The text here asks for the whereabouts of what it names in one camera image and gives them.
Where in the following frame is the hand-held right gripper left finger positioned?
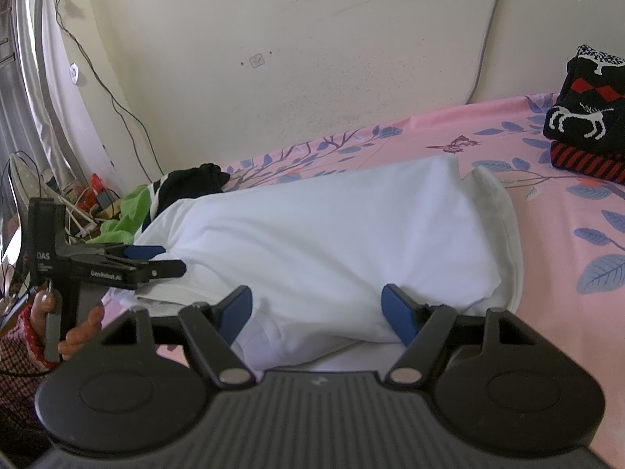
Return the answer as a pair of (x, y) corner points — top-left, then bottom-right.
(100, 285), (257, 392)

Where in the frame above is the black patterned folded sweater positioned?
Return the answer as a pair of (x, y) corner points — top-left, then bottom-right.
(542, 44), (625, 151)

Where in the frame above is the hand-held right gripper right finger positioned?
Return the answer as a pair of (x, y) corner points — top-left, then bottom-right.
(381, 283), (541, 388)

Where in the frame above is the white power strip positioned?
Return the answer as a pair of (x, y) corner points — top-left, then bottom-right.
(61, 211), (101, 238)

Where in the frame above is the pink printed bedsheet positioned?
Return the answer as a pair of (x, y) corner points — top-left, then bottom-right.
(100, 90), (625, 392)

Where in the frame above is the green garment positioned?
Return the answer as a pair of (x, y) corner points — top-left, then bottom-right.
(88, 184), (153, 246)

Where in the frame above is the red black striped garment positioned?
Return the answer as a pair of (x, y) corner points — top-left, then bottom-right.
(549, 140), (625, 186)

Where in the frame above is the thin black wall cable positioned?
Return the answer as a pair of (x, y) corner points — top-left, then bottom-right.
(53, 0), (167, 183)

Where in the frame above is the person's left hand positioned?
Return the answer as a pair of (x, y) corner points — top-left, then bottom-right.
(30, 298), (105, 361)

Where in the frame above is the white garment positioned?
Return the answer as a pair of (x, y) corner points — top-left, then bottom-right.
(108, 156), (524, 371)

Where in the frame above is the white grey curtain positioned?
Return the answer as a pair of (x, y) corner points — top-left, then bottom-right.
(0, 0), (125, 196)

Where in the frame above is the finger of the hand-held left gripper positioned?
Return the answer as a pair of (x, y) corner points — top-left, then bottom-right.
(104, 242), (168, 261)
(117, 257), (188, 282)

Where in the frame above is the person's left forearm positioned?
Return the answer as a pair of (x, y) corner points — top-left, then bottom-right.
(0, 310), (62, 414)

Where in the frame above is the grey wall cable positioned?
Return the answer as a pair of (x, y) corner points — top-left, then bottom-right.
(465, 0), (507, 104)

